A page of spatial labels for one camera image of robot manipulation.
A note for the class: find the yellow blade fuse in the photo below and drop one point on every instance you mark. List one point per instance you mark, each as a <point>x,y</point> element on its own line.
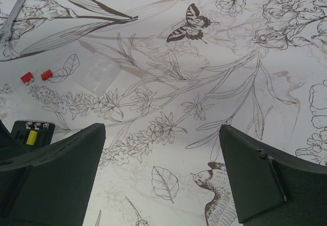
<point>31,140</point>

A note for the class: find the clear plastic fuse box cover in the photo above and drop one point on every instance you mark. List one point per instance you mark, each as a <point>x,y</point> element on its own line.
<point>97,73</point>

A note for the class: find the red blade fuse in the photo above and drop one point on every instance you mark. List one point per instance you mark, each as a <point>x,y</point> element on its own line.
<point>46,75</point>
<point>27,78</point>

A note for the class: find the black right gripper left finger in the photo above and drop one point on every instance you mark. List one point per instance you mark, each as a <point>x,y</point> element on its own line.
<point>51,185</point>

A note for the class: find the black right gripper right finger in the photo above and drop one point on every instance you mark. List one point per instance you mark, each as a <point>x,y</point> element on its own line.
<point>269,185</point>

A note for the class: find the black fuse box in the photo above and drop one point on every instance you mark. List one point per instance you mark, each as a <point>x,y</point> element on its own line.
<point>21,129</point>

